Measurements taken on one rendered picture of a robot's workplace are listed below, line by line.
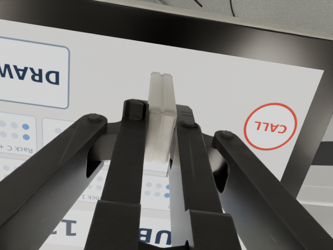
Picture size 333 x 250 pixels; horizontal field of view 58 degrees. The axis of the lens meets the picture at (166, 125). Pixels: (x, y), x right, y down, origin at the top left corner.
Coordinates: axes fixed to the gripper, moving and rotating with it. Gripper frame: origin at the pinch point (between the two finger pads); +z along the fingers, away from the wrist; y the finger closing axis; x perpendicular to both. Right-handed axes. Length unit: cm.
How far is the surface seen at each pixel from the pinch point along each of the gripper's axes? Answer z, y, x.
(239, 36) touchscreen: 3.5, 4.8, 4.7
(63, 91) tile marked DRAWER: 3.5, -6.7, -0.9
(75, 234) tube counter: 3.5, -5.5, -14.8
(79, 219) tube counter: 3.5, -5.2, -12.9
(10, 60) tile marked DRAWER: 3.5, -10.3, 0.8
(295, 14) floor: 158, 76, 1
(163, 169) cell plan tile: 3.5, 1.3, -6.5
